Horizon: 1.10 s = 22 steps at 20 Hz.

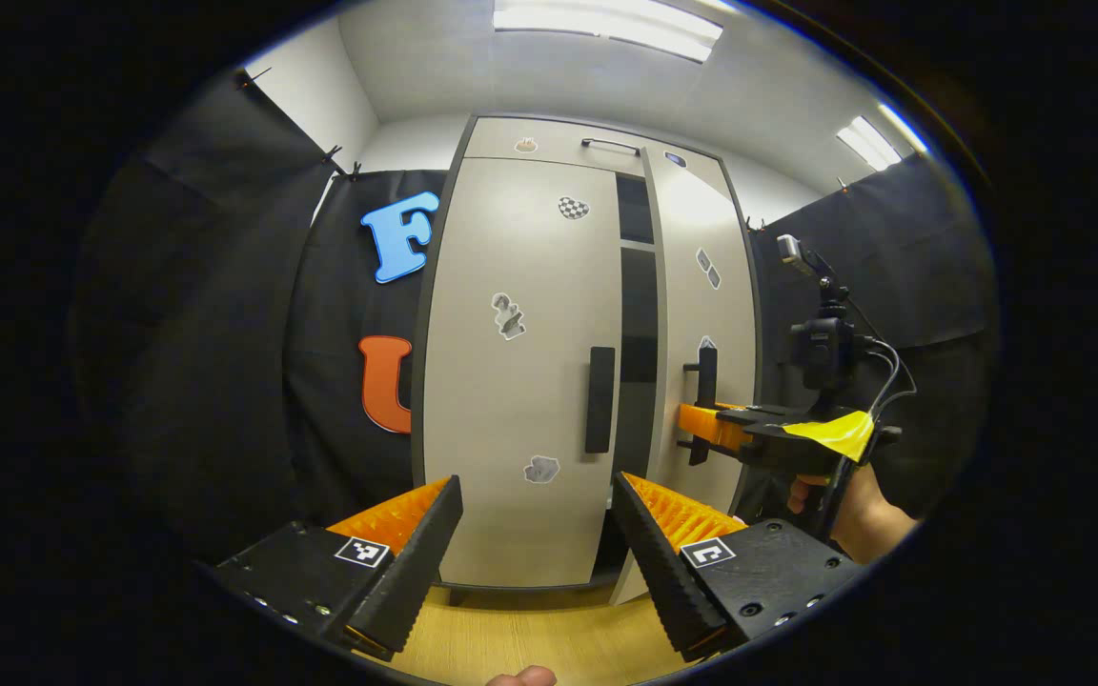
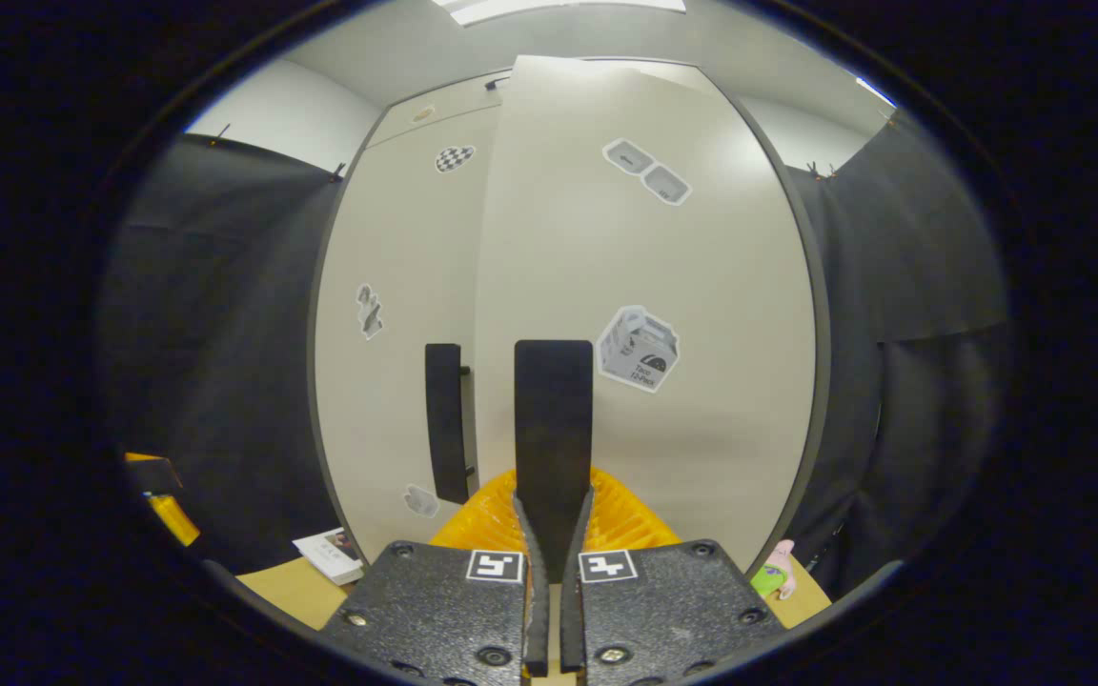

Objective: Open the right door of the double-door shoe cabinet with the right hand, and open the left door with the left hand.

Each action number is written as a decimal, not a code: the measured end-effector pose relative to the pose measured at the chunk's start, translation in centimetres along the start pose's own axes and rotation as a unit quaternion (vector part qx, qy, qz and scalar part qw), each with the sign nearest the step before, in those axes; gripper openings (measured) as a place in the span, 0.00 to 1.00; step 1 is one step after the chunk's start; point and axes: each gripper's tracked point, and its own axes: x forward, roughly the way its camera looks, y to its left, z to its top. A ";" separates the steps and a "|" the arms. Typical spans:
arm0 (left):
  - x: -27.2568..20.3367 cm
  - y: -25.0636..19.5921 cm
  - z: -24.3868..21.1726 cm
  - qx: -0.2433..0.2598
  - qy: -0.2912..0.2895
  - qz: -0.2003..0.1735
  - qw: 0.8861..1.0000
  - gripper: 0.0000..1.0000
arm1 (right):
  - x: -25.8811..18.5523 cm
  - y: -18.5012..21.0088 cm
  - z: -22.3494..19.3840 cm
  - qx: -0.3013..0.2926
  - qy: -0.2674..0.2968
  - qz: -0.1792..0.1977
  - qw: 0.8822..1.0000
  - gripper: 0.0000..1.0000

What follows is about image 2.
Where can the pink and green plush toy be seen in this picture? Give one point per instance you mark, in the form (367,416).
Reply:
(776,572)

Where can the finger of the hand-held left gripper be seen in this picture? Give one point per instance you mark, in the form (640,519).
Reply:
(156,474)

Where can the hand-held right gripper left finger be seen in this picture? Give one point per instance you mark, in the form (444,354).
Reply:
(435,610)

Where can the beige double-door shoe cabinet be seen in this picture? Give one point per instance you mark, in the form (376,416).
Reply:
(387,448)

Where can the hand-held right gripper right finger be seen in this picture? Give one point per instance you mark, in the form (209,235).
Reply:
(673,610)

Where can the white booklet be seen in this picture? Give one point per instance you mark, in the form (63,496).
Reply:
(330,554)

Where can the small ceiling light panel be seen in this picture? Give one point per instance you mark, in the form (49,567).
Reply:
(875,90)

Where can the large ceiling light panel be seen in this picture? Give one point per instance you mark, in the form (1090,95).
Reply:
(559,6)

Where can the beige cabinet drawer front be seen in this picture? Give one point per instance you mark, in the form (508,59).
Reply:
(454,110)

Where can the beige cabinet door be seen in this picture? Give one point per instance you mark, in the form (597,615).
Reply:
(721,286)
(406,238)

